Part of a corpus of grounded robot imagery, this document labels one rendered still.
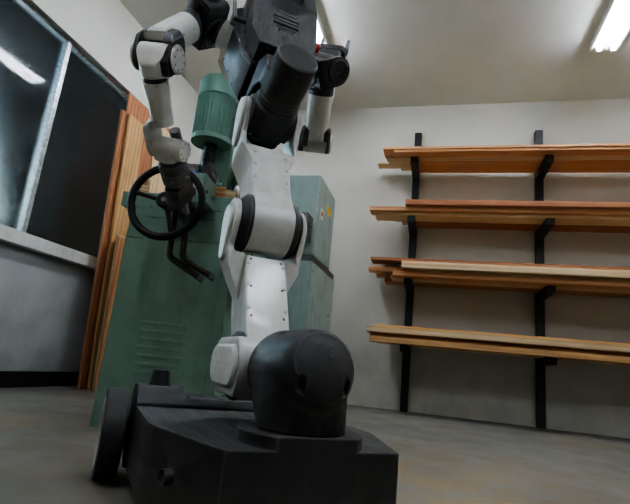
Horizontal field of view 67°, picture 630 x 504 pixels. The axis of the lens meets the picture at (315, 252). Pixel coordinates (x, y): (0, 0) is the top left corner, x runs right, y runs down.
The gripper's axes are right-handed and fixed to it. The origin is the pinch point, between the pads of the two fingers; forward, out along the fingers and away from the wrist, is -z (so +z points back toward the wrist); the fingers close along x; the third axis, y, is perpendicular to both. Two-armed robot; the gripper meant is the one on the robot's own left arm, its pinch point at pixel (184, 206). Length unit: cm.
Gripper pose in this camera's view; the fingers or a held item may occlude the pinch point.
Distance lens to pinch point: 168.1
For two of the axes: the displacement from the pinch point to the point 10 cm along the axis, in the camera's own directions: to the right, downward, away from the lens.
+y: -9.2, -2.8, 2.9
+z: -0.2, -7.0, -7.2
